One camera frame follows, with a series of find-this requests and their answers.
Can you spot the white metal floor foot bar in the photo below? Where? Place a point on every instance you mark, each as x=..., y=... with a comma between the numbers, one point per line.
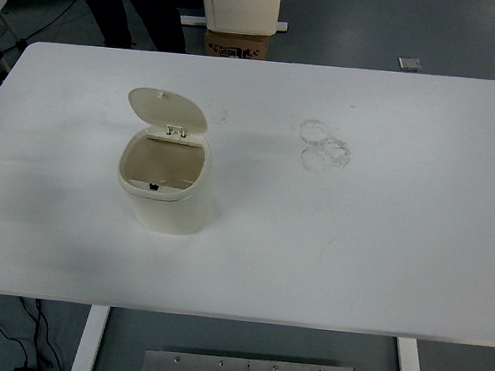
x=192, y=20

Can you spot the person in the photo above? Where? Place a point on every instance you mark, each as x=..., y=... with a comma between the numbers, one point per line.
x=115, y=10

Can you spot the grey floor socket plate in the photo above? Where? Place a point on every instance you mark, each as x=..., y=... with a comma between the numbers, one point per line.
x=409, y=64

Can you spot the cream white small trash bin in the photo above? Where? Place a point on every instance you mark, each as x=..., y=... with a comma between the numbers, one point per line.
x=170, y=213

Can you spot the brown cardboard box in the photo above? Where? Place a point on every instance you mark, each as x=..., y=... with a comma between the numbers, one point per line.
x=234, y=46

